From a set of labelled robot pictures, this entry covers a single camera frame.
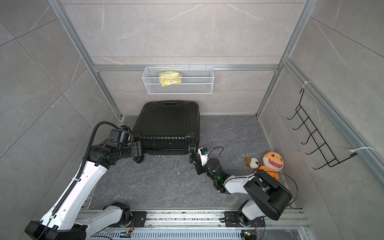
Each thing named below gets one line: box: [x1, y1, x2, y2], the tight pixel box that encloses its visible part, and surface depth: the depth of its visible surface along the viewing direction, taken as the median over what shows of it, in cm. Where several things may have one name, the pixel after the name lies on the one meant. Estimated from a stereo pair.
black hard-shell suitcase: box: [132, 100, 201, 164], surface depth 91 cm
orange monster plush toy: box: [255, 149, 284, 180], surface depth 88 cm
